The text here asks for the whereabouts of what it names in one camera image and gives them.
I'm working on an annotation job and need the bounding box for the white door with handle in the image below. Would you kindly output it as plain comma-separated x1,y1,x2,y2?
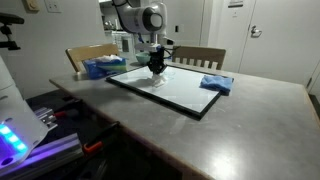
239,0,320,85

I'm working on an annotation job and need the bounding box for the green bowl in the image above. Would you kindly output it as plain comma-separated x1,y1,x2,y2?
136,52,150,65

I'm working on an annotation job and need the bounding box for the beige thermostat dial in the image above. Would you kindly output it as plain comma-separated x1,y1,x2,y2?
23,0,39,12

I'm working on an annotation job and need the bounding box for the orange black clamp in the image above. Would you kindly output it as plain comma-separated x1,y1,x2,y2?
82,121,120,154
54,100,83,118

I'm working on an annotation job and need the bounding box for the next tissue in box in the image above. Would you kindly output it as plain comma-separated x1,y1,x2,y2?
96,54,123,62

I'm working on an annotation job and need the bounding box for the black camera on mount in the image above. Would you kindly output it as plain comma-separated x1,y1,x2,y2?
0,13,25,51

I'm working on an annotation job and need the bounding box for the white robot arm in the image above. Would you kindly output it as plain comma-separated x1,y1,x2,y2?
112,0,174,75

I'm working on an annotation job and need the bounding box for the dark wooden chair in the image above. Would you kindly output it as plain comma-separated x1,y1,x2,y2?
172,46,226,70

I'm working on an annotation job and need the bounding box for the white wall switch plate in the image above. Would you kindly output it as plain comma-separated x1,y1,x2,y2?
44,0,61,13

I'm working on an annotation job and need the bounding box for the light wooden chair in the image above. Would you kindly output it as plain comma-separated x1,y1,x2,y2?
65,43,119,72

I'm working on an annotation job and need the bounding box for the black framed white board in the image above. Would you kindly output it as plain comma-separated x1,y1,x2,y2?
106,65,222,120

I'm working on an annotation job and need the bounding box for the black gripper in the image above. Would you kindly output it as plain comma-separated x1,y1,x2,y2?
147,47,166,75

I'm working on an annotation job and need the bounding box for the blue tissue box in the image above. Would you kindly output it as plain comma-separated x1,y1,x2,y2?
83,57,126,79

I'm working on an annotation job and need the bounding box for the aluminium rail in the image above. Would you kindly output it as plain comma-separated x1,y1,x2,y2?
6,107,84,178

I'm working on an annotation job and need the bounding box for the orange black clamp lower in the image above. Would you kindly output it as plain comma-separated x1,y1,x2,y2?
82,121,120,154

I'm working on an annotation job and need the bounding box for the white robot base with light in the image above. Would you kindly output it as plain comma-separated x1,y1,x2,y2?
0,57,48,174

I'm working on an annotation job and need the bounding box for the white tissue wipe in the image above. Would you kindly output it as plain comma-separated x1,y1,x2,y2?
152,74,166,87

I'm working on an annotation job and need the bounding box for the blue folded cloth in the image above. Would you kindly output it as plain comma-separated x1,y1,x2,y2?
200,75,233,95

